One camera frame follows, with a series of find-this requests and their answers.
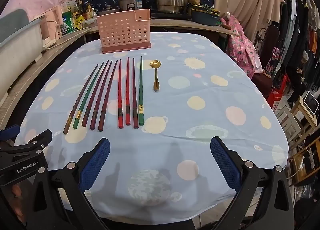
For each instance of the dark sauce bottle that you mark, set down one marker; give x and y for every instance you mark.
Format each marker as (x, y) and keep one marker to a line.
(81, 8)

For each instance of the brown ginger root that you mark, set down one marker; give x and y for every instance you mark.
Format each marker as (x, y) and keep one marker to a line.
(194, 0)

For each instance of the steel rice cooker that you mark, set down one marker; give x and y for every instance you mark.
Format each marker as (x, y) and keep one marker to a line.
(131, 1)

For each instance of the dark brown gold-banded chopstick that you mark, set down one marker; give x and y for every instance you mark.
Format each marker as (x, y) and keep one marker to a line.
(68, 123)

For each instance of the clear food container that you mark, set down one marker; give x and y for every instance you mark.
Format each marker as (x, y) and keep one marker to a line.
(90, 21)

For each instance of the blue plastic basin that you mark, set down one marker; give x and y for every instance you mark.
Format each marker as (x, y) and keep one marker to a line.
(205, 19)

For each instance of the wooden counter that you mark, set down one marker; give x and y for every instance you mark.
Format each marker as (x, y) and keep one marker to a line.
(25, 90)

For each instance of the yellow pump soap bottle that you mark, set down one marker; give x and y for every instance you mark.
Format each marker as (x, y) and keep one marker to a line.
(90, 12)

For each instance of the blue planet-print tablecloth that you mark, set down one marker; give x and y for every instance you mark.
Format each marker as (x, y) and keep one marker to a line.
(200, 120)

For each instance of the gold flower spoon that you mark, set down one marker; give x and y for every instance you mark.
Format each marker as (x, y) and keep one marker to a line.
(155, 63)

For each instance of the white dish tub grey lid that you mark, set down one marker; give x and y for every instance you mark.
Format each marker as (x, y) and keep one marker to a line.
(20, 45)

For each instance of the yellow packet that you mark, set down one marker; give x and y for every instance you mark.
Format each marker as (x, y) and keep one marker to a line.
(79, 22)

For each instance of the beige curtain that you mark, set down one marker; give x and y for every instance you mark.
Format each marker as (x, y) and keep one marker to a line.
(250, 0)

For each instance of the framed tablet screen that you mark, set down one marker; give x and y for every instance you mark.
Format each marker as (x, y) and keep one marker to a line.
(311, 102)

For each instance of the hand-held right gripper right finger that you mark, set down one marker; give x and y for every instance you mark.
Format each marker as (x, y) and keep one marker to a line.
(225, 162)

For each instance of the pink perforated utensil holder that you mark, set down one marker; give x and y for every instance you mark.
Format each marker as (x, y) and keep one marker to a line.
(123, 32)

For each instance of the pink floral garment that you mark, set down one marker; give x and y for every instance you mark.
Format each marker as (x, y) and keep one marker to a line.
(240, 45)

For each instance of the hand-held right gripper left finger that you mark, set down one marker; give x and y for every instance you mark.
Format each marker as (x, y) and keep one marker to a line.
(96, 162)

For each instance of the dark metal chair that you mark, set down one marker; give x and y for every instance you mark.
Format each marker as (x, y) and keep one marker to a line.
(262, 82)

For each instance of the wooden stool frame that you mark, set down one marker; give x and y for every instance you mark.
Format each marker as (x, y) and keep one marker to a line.
(297, 112)

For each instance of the pink electric kettle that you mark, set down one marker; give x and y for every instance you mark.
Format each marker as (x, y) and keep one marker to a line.
(57, 22)

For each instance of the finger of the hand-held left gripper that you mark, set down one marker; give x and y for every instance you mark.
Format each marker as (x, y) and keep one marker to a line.
(10, 132)
(37, 141)

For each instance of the hanging clothes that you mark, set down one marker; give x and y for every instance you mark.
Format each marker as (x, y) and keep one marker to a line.
(302, 32)

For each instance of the white green carton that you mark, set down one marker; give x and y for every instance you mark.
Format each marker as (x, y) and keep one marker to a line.
(70, 6)

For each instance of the black induction cooker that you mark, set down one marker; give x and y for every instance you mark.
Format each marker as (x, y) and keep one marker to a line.
(170, 16)

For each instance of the small steel lidded pot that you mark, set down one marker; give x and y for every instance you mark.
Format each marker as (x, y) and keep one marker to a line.
(112, 10)

